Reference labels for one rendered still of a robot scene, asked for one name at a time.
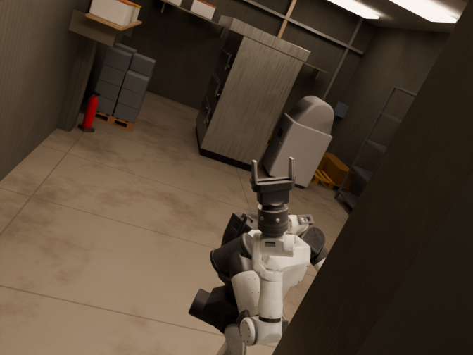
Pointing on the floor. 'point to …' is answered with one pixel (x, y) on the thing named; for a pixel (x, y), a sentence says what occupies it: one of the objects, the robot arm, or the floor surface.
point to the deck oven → (246, 94)
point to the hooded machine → (300, 140)
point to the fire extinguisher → (89, 114)
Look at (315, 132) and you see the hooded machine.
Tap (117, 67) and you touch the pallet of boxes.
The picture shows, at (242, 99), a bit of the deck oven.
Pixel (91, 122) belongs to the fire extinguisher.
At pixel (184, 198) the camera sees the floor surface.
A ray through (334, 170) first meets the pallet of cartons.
